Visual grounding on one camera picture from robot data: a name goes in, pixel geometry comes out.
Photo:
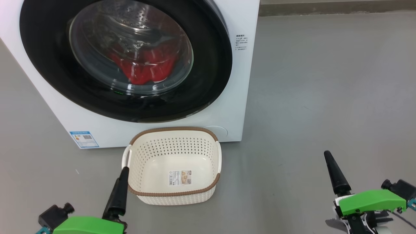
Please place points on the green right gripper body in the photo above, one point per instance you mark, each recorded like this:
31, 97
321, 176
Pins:
370, 201

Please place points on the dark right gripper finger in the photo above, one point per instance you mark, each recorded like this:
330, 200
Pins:
338, 178

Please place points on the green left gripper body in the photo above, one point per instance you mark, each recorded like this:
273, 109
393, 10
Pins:
87, 227

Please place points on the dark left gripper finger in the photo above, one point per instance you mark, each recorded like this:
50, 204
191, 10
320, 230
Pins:
117, 195

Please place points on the red cloth garment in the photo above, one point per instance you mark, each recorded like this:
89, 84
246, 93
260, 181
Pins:
143, 70

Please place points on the black-rimmed glass washer door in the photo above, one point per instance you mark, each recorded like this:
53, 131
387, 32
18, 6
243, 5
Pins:
48, 65

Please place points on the product label sticker with barcode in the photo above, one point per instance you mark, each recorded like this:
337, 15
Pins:
180, 177

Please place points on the cream basket with brown rim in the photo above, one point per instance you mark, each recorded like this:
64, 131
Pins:
175, 156

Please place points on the white front-load washing machine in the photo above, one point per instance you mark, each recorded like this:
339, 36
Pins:
227, 97

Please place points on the steel washing machine drum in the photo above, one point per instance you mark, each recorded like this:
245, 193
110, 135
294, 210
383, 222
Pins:
143, 22

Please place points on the blue energy label sticker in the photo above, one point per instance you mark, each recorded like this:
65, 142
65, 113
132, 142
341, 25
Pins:
84, 139

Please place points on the round white filter cover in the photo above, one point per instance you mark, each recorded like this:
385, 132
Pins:
221, 131

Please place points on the printed warning text label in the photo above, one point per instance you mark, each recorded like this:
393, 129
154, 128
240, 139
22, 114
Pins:
241, 41

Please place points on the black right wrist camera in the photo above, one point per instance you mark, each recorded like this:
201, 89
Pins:
403, 188

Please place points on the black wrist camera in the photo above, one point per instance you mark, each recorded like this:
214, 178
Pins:
403, 188
52, 216

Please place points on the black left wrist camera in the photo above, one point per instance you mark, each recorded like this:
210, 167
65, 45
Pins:
52, 216

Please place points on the teal right camera connector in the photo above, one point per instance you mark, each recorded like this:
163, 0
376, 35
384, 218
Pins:
412, 204

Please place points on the teal camera connector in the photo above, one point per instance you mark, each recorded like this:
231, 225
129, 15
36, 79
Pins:
412, 204
44, 230

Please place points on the teal left camera connector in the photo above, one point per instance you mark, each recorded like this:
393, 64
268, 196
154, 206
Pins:
44, 230

